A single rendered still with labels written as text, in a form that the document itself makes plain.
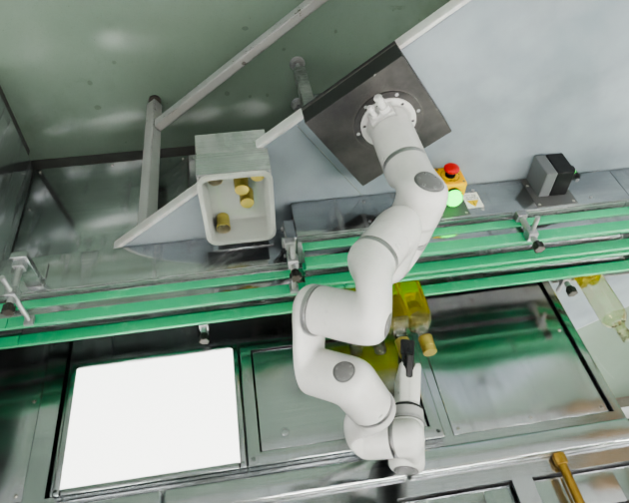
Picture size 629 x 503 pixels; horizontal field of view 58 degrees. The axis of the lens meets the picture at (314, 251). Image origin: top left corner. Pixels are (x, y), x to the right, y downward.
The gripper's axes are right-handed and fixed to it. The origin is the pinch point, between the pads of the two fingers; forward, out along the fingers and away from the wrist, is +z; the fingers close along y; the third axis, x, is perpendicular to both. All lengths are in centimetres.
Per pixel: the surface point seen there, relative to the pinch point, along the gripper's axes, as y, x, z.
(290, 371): -13.3, 28.0, -0.7
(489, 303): -15.5, -26.8, 29.9
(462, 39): 57, -4, 43
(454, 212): 15.9, -10.4, 33.6
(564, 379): -15.2, -43.7, 6.7
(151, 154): 4, 80, 61
